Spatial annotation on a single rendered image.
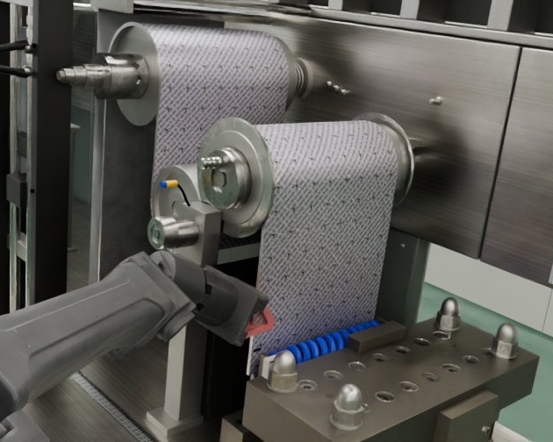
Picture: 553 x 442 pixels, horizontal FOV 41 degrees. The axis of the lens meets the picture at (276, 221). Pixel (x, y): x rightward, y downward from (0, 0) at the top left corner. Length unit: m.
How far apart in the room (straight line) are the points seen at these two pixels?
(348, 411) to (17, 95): 0.66
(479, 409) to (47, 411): 0.57
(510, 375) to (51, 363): 0.71
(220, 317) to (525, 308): 3.06
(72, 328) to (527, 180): 0.68
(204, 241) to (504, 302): 3.05
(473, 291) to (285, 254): 3.08
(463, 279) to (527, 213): 2.96
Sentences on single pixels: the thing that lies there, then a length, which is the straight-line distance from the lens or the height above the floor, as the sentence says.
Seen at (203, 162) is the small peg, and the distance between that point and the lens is 0.86.
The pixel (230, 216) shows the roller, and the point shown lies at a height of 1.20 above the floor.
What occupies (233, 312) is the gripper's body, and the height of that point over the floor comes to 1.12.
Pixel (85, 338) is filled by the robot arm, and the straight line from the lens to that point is 0.51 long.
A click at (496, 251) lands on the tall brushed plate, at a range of 1.06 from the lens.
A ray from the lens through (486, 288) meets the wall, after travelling 3.90.
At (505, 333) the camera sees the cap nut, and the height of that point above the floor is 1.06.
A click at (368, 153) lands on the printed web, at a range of 0.98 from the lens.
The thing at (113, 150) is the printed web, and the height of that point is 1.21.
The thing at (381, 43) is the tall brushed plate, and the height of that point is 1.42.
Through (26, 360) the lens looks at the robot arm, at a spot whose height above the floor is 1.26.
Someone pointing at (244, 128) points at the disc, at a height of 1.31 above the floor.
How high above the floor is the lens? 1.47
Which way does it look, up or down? 17 degrees down
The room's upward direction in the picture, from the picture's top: 7 degrees clockwise
